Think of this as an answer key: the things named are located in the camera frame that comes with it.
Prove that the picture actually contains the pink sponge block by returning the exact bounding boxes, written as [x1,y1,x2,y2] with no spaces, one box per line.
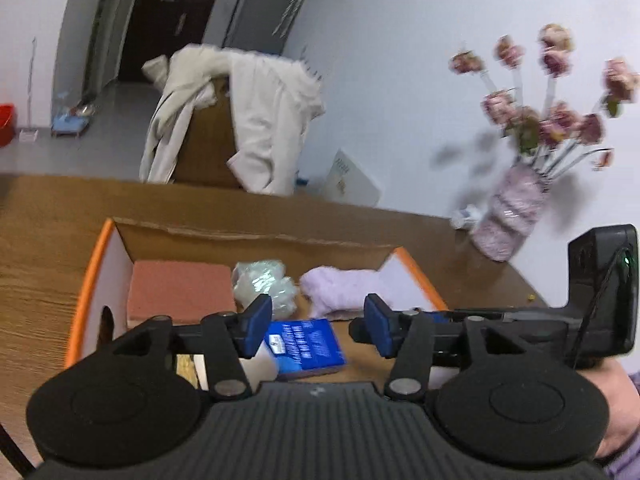
[126,259,238,328]

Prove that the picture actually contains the cream jacket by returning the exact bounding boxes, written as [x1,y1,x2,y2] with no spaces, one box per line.
[139,44,326,196]

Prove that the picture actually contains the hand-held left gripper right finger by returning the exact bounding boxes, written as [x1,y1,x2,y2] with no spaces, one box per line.
[364,294,506,402]

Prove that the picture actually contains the small white box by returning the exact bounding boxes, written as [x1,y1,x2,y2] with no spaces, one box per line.
[450,205,482,231]

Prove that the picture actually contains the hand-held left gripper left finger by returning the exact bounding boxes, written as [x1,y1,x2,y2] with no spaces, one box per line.
[112,294,273,402]

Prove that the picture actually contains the grey refrigerator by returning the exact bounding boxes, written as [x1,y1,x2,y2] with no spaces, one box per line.
[202,0,311,56]

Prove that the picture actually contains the orange cardboard box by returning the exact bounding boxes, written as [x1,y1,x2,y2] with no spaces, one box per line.
[64,217,448,396]

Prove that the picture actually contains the white tape roll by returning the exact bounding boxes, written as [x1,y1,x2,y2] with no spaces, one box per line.
[239,345,280,387]

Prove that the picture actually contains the red bucket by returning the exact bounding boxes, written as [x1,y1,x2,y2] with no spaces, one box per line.
[0,104,16,148]

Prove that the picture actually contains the pink speckled vase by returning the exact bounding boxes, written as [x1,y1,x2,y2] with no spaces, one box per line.
[471,165,551,262]

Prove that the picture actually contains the white leaning board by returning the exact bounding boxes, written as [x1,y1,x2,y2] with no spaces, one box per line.
[325,149,382,207]

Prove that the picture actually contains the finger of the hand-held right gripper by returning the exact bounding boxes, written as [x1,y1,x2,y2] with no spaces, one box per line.
[348,307,571,367]

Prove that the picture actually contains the brown chair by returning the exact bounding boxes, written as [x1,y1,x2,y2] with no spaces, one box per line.
[172,77,242,188]

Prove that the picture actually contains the blue floor tray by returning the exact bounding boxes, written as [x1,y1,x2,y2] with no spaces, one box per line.
[51,102,96,137]

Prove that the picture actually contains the yellow speckled sponge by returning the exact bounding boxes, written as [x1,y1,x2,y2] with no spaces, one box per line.
[175,354,209,391]

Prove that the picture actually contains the purple plush toy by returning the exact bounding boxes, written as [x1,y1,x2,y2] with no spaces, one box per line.
[299,266,393,322]

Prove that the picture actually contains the blue tissue packet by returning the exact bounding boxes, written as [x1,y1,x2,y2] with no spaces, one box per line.
[264,317,347,380]

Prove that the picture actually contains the person's right hand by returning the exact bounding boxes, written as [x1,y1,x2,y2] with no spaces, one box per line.
[582,360,639,457]

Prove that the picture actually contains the white mop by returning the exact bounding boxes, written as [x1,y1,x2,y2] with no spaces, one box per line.
[19,37,40,143]

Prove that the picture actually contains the dark brown door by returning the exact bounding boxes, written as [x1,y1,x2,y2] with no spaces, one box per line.
[117,0,226,83]

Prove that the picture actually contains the clear plastic bag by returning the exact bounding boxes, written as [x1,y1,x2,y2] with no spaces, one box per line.
[231,259,301,318]

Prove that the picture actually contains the dried pink roses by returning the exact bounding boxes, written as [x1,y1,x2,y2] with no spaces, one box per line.
[447,22,640,171]

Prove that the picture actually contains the person's right forearm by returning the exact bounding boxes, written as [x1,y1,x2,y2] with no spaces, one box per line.
[602,370,640,480]

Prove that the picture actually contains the white folded umbrella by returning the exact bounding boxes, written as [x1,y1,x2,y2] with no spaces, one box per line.
[272,0,316,41]

